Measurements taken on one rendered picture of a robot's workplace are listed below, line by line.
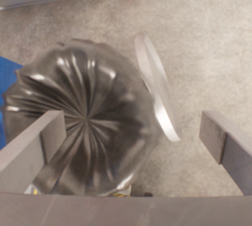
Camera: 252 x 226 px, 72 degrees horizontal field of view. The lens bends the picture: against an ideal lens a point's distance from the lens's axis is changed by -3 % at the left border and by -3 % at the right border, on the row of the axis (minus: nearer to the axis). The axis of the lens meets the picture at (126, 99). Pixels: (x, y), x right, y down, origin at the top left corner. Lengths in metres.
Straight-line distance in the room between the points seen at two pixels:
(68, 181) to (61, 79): 0.34
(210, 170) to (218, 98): 0.44
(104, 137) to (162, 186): 0.69
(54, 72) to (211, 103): 0.93
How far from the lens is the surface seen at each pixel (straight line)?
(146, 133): 0.51
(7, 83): 1.02
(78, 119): 0.71
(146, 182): 1.23
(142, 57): 0.69
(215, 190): 1.30
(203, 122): 0.17
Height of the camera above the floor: 1.17
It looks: 80 degrees down
